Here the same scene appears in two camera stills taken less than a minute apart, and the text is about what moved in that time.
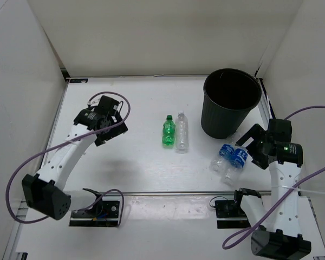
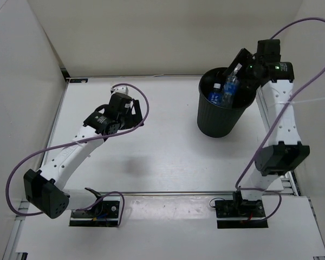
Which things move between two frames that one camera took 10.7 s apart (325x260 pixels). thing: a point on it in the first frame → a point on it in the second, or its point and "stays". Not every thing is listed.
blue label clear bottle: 237,162 → 216,96
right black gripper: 255,132 → 242,57
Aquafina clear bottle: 222,163 → 231,87
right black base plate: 230,214 stays
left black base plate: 105,213 stays
